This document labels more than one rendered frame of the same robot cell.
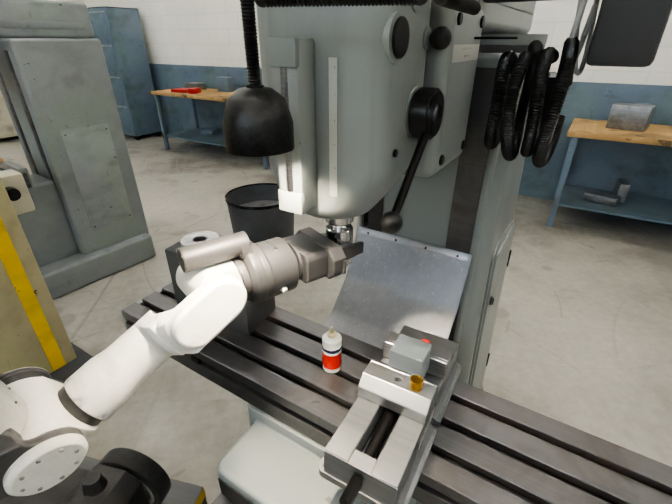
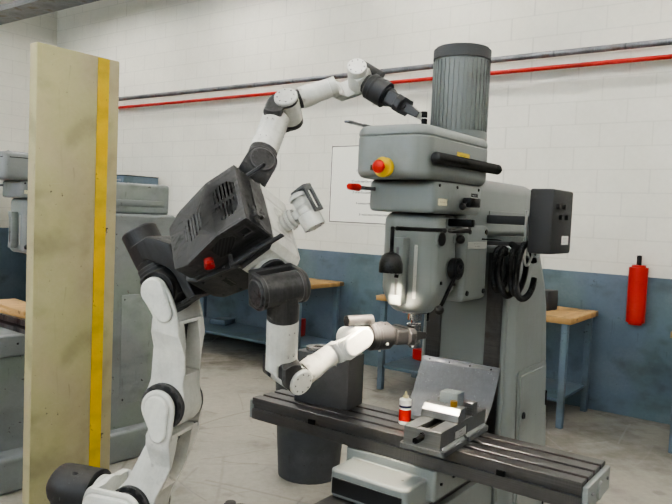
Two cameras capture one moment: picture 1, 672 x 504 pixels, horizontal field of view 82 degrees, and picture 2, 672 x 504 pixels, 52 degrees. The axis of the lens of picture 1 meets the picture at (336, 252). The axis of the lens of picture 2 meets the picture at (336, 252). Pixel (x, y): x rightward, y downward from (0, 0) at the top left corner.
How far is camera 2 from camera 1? 1.64 m
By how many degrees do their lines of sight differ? 26
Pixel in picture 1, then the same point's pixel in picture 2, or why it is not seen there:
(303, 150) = (402, 277)
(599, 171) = not seen: outside the picture
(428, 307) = not seen: hidden behind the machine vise
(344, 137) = (419, 273)
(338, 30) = (418, 236)
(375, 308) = not seen: hidden behind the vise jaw
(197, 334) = (353, 349)
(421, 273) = (467, 383)
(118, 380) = (321, 362)
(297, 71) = (403, 248)
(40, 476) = (300, 384)
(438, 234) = (478, 355)
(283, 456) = (373, 468)
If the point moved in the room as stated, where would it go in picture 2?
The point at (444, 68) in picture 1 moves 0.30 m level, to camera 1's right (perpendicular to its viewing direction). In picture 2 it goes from (464, 251) to (557, 255)
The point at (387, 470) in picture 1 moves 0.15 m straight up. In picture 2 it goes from (436, 430) to (439, 379)
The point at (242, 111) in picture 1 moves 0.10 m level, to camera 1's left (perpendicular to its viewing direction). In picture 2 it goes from (388, 259) to (354, 257)
